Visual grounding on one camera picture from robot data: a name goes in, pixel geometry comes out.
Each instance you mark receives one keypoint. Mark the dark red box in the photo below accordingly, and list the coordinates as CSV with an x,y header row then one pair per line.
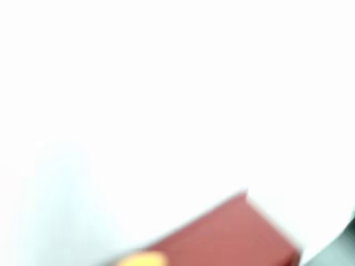
x,y
230,235

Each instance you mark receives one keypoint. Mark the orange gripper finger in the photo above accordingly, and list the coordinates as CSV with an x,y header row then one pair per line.
x,y
145,260

